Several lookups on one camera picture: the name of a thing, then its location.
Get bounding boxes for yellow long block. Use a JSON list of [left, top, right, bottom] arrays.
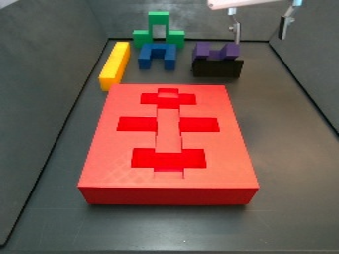
[[97, 42, 129, 91]]

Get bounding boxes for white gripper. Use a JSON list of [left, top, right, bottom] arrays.
[[206, 0, 303, 44]]

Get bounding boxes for purple U-shaped block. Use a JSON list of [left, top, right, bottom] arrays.
[[192, 42, 240, 61]]

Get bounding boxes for green stepped arch block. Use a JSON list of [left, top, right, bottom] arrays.
[[132, 11, 185, 48]]

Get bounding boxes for black angle fixture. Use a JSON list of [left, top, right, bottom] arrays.
[[192, 60, 244, 78]]

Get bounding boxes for red slotted board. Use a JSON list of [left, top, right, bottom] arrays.
[[78, 84, 258, 205]]

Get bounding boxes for blue U-shaped block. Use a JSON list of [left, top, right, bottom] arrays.
[[137, 43, 176, 70]]

